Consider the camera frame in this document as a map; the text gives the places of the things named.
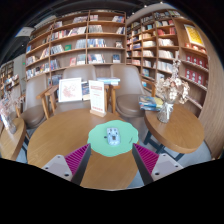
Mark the green flower-shaped mouse pad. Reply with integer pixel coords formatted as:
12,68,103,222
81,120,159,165
87,119,140,158

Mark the distant small bookshelf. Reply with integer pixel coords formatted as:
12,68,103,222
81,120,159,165
0,59,21,98

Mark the translucent light blue computer mouse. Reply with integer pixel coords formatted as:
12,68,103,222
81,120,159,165
105,126,122,147

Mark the white sign on wooden base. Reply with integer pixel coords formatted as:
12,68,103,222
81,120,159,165
88,79,108,118

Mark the curved wooden bookshelf with books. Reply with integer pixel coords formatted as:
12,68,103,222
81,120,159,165
125,9,214,111

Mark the dark-covered book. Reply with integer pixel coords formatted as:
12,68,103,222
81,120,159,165
81,80,92,101

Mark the light blue book stack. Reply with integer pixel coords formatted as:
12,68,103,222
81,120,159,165
96,76,122,86

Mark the white framed red floral picture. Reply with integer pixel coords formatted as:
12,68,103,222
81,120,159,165
58,77,83,103

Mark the blue and yellow book stack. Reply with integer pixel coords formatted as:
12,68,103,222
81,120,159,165
138,95,164,112

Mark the round wooden side table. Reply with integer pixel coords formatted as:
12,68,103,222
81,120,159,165
0,117,28,162
143,103,206,163

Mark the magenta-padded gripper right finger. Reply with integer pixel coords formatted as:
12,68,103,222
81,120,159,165
131,143,184,186

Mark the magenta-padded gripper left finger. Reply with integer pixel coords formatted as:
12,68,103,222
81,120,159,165
41,143,92,186

